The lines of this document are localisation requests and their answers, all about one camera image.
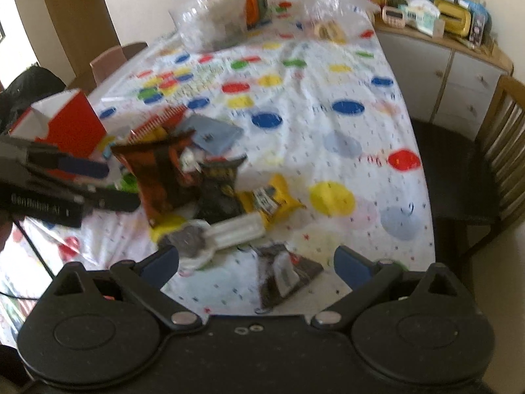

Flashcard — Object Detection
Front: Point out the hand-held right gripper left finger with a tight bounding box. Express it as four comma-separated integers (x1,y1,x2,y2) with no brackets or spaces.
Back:
52,245,203,331

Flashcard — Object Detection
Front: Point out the black cable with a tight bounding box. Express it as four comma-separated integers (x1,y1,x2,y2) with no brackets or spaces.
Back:
0,217,56,301

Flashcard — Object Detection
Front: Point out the dark wooden chair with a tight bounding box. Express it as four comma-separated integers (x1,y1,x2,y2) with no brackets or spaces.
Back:
409,75,525,257

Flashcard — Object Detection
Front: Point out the red striped snack packet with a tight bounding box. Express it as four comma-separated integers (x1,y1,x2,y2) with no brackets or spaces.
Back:
130,104,188,145

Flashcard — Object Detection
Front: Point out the orange green packet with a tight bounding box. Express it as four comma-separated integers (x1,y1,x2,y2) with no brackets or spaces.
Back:
245,0,270,24

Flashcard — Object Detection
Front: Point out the tissue box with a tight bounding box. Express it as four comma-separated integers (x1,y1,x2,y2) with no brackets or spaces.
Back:
403,0,442,36

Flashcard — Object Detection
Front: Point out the black bag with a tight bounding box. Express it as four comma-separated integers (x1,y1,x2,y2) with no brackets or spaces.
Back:
0,67,69,137

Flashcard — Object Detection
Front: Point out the small clear plastic bag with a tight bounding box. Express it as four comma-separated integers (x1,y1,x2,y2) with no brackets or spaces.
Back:
307,0,383,47

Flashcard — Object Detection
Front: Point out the orange black snack packet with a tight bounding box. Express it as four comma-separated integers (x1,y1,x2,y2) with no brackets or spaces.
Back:
112,130,201,228

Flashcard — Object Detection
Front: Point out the grey-blue snack packet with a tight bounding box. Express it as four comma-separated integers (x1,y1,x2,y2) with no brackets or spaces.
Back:
179,114,245,157

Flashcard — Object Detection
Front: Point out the beige pastry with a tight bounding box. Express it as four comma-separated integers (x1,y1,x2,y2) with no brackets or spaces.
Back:
313,22,348,44

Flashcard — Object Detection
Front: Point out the yellow snack packet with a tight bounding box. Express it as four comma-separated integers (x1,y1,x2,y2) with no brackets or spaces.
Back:
239,173,307,235

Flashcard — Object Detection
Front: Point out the green snack packet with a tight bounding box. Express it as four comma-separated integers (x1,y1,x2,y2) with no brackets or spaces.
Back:
118,171,141,194

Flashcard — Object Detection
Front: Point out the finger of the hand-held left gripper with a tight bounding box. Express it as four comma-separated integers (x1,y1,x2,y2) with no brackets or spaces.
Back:
41,155,111,182
82,190,141,214

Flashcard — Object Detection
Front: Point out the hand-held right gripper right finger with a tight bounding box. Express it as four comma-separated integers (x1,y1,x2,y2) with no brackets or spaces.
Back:
311,245,464,331

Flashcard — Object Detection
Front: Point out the dark grey snack packet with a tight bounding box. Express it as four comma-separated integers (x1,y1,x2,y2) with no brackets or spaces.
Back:
253,243,326,312

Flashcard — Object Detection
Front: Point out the wooden chair with pink cover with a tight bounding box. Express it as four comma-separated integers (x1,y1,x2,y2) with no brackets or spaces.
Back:
89,42,149,85

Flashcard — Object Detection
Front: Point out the large clear plastic bag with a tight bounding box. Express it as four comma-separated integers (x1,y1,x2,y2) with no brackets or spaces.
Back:
169,0,272,51

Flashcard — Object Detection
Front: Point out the yellow box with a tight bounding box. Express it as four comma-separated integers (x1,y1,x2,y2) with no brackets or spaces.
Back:
433,0,473,36

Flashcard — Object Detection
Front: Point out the red cardboard box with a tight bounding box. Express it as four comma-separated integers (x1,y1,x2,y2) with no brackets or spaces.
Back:
8,88,109,161

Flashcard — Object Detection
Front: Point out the white cabinet with wooden top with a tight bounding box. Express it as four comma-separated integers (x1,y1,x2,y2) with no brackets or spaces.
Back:
374,22,514,124

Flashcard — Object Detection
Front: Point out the white snack packet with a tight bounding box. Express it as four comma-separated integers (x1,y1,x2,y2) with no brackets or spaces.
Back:
162,212,268,274

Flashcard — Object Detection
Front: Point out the wooden door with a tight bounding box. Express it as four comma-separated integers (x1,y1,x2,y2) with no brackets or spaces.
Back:
35,0,122,92

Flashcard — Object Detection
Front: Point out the polka dot tablecloth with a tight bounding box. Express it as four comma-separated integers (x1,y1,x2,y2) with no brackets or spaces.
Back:
0,0,437,349

